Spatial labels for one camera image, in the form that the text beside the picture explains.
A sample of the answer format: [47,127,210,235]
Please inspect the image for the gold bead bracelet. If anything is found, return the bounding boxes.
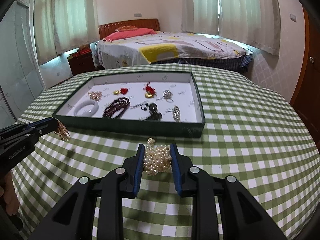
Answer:
[54,121,72,142]

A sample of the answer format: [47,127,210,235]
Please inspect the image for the white jade bangle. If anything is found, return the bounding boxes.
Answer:
[73,99,99,117]

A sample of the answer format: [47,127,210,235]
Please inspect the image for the pearl flower brooch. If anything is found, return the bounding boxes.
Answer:
[88,91,103,101]

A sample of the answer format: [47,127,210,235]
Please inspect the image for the dark red bead bracelet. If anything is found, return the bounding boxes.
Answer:
[101,96,131,119]

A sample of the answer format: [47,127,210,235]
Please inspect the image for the small red knot charm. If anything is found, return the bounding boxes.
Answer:
[113,88,129,95]

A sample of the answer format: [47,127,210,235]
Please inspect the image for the pearl necklace pile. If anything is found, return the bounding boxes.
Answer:
[143,137,173,177]

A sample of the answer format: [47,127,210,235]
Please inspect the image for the black stone pendant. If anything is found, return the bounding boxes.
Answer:
[130,101,163,121]

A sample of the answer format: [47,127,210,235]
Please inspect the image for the red knot gold charm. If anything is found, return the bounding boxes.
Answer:
[143,82,157,99]

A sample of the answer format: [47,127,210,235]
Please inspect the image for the silver rhinestone brooch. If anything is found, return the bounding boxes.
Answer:
[172,105,181,122]

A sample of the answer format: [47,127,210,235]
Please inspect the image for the person left hand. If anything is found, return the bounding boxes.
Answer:
[1,172,20,216]

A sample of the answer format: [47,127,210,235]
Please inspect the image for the glass wardrobe door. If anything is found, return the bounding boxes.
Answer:
[1,1,44,128]

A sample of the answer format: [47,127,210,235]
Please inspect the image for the dark wooden nightstand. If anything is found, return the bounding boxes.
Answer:
[67,52,95,76]

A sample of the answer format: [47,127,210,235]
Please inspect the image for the red boxes on nightstand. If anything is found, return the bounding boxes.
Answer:
[67,44,91,60]

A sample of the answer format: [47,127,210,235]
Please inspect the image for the left white curtain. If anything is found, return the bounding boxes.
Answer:
[33,0,99,65]

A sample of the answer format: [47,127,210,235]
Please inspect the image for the white curtain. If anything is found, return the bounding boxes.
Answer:
[33,0,99,65]
[181,0,281,56]

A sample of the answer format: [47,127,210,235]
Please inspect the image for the wooden headboard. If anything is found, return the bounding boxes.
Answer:
[98,18,161,41]

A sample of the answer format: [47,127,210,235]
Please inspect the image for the dark green tray box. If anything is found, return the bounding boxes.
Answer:
[53,71,206,138]

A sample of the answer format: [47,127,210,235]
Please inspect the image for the brown wooden door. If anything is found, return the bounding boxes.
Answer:
[290,9,320,148]

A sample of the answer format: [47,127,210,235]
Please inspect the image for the pink pillow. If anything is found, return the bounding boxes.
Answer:
[102,25,157,42]

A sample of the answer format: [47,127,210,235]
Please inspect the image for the bed with patterned sheet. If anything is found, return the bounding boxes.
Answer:
[95,31,253,72]

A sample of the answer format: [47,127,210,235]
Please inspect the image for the right white curtain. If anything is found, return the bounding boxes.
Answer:
[181,0,281,56]

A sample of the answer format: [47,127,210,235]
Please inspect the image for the wall light switch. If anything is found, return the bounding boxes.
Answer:
[290,14,297,22]

